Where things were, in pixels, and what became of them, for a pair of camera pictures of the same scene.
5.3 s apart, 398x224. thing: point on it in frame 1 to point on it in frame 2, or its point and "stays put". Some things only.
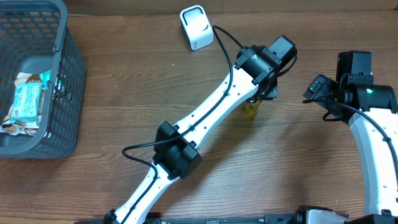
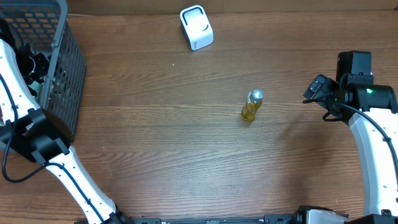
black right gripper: [318, 89] stays put
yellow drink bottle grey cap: [250, 110] stays put
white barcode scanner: [196, 27] stays put
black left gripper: [268, 89] to [43, 60]
